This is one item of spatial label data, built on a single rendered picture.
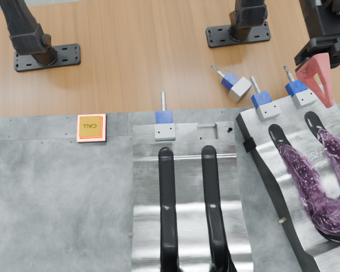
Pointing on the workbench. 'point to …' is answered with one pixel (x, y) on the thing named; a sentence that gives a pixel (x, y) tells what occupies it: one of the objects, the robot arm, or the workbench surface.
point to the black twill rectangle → (249, 144)
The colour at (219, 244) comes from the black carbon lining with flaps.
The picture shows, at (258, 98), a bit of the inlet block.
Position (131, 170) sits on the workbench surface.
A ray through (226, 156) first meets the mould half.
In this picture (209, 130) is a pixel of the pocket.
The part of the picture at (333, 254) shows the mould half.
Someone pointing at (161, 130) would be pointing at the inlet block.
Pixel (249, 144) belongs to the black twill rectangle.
